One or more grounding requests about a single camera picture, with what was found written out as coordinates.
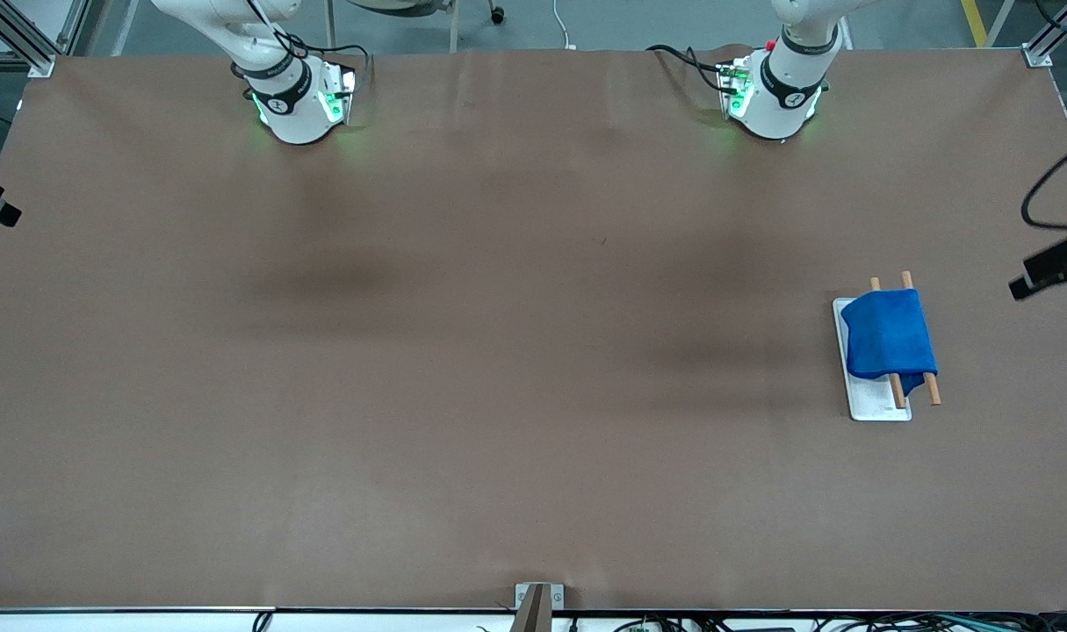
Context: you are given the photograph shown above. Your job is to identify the blue microfibre towel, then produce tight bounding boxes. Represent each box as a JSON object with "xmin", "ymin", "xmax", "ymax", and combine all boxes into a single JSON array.
[{"xmin": 840, "ymin": 289, "xmax": 940, "ymax": 399}]

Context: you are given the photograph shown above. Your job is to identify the white towel rack wooden bars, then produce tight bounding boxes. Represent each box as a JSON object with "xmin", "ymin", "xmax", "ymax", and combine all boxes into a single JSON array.
[{"xmin": 832, "ymin": 270, "xmax": 943, "ymax": 423}]

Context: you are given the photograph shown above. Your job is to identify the grey chair base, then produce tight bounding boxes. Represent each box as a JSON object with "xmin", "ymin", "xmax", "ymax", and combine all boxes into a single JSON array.
[{"xmin": 325, "ymin": 0, "xmax": 508, "ymax": 54}]

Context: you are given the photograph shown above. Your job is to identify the black left arm base cable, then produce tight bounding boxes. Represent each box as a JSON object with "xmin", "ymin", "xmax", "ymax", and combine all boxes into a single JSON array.
[{"xmin": 645, "ymin": 44, "xmax": 738, "ymax": 97}]

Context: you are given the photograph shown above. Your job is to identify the white floor cable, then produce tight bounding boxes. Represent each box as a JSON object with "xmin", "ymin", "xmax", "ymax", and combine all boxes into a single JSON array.
[{"xmin": 552, "ymin": 0, "xmax": 579, "ymax": 51}]

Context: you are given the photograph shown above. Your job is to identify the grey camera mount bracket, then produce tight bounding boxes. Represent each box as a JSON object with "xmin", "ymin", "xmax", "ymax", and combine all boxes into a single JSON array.
[{"xmin": 514, "ymin": 582, "xmax": 566, "ymax": 632}]

